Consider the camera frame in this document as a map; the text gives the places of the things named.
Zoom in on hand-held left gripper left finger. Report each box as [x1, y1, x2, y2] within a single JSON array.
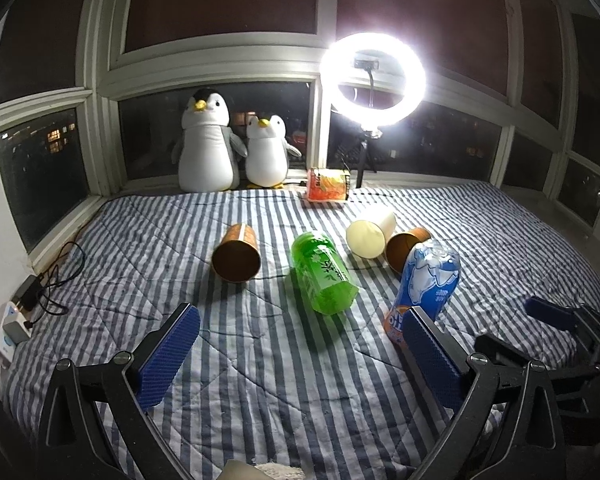
[[36, 303, 202, 480]]

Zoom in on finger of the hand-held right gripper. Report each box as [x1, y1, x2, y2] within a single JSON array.
[[474, 333, 600, 382], [524, 296, 600, 346]]

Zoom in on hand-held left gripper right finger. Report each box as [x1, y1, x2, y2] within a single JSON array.
[[402, 305, 566, 480]]

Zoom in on brown paper cup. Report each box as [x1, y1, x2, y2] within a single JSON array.
[[211, 223, 262, 284], [386, 227, 433, 276]]

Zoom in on white paper cup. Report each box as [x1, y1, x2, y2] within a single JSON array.
[[346, 206, 397, 260]]

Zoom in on blue and orange plastic bottle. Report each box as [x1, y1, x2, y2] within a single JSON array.
[[384, 240, 462, 346]]

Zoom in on striped blanket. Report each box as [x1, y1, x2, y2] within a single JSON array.
[[2, 182, 600, 480]]

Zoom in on green plastic bottle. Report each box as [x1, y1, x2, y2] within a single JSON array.
[[291, 231, 360, 316]]

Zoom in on grey power adapter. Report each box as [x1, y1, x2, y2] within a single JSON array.
[[2, 320, 34, 346]]

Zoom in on black charger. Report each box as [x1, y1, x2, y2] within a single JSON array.
[[15, 275, 44, 311]]

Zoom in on white power strip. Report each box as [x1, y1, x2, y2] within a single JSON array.
[[0, 300, 36, 376]]

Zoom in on orange snack packet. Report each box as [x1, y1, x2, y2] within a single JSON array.
[[305, 166, 351, 204]]

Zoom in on black tripod stand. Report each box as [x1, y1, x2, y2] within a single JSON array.
[[352, 127, 381, 189]]

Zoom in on large penguin plush toy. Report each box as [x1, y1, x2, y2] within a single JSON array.
[[171, 87, 248, 192]]

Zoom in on small penguin plush toy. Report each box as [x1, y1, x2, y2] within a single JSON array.
[[244, 114, 302, 190]]

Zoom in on phone holder clip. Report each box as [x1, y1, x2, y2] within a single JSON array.
[[354, 57, 380, 92]]

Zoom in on black cable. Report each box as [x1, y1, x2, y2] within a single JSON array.
[[30, 241, 87, 319]]

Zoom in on white window frame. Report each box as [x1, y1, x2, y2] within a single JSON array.
[[0, 0, 600, 267]]

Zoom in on ring light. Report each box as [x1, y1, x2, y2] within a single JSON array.
[[320, 32, 427, 128]]

